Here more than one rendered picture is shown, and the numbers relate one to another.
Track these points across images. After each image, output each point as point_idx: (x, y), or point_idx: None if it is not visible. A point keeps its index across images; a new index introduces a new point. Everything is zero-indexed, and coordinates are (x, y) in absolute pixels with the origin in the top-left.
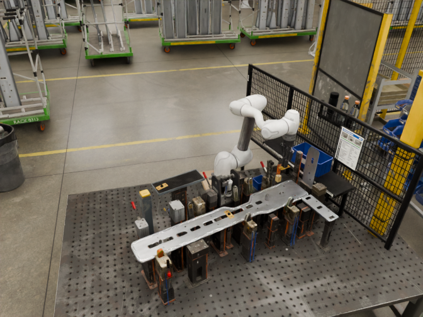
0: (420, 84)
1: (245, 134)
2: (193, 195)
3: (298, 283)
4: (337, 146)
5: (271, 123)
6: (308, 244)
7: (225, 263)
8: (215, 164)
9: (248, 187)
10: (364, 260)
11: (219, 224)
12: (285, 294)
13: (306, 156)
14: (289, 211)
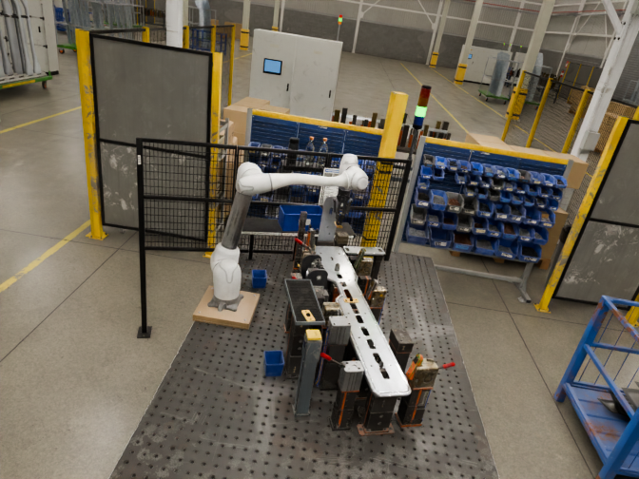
0: (395, 103)
1: (242, 221)
2: (233, 339)
3: (412, 319)
4: (319, 191)
5: (359, 171)
6: None
7: None
8: (227, 282)
9: None
10: (396, 276)
11: (364, 312)
12: (422, 331)
13: (322, 210)
14: (365, 265)
